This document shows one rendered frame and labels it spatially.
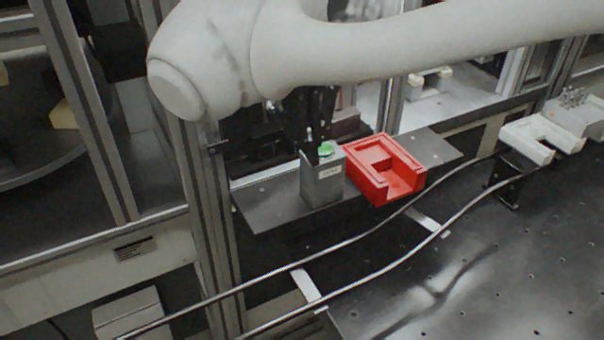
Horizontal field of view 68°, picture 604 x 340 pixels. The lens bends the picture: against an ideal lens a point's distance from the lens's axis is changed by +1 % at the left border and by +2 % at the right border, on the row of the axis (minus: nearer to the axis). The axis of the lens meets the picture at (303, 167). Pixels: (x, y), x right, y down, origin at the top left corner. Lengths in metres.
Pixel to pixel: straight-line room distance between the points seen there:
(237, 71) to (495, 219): 1.02
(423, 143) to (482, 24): 0.73
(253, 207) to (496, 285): 0.60
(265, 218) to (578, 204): 0.92
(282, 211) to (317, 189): 0.09
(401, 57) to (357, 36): 0.04
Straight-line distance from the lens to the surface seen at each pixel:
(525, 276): 1.22
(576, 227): 1.40
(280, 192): 0.96
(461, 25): 0.42
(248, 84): 0.43
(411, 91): 1.27
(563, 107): 1.37
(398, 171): 1.00
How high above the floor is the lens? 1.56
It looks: 40 degrees down
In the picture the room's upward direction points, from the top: straight up
